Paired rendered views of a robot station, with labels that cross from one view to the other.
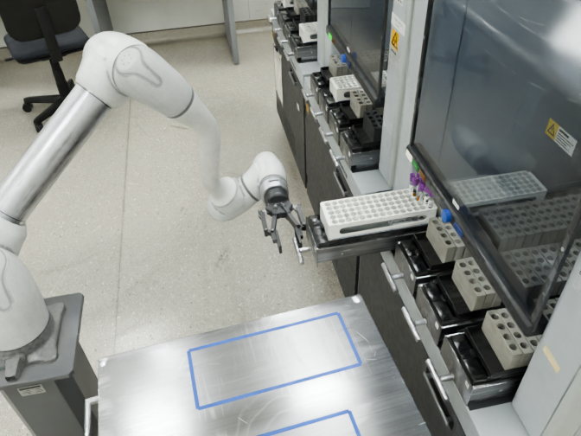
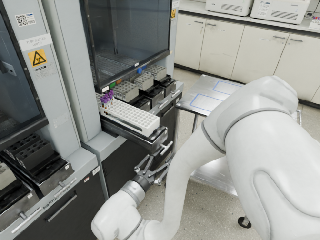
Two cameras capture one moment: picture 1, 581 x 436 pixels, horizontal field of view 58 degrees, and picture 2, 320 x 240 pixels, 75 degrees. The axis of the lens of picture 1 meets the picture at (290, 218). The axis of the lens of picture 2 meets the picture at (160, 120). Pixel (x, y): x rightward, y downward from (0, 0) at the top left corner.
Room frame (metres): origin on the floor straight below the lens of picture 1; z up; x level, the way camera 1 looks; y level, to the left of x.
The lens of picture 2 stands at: (1.59, 0.41, 1.46)
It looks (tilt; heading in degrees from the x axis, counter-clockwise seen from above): 38 degrees down; 221
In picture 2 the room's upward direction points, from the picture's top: 3 degrees clockwise
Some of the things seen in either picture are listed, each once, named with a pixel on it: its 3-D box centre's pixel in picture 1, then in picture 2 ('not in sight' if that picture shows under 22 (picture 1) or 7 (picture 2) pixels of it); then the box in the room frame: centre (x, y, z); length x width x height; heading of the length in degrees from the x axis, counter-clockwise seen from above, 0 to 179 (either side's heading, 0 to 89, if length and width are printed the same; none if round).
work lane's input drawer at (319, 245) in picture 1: (422, 221); (109, 115); (1.09, -0.37, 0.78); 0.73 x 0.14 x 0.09; 99
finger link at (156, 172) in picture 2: (274, 221); (158, 171); (1.16, 0.05, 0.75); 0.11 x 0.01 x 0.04; 174
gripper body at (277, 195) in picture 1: (278, 206); (144, 179); (1.23, 0.03, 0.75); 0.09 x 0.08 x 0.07; 10
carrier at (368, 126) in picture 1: (371, 127); (37, 155); (1.49, -0.28, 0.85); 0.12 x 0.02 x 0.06; 10
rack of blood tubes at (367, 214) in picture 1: (377, 214); (128, 116); (1.07, -0.24, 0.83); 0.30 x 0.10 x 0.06; 100
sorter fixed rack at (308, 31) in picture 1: (333, 30); not in sight; (2.35, -0.23, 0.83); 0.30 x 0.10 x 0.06; 99
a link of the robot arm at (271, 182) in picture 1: (274, 191); (132, 193); (1.31, 0.05, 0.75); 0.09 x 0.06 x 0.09; 100
